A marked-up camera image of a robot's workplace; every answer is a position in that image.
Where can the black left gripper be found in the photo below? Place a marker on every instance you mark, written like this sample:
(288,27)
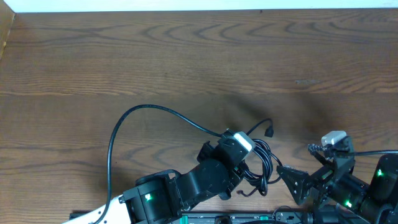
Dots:
(226,148)

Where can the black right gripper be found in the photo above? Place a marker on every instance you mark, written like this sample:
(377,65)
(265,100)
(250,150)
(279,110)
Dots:
(313,182)

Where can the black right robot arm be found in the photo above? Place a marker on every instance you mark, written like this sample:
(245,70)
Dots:
(375,202)

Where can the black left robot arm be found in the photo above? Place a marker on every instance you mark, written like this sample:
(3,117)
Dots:
(158,198)

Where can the wooden panel at left edge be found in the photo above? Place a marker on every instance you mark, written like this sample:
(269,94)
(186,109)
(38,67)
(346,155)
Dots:
(7,16)

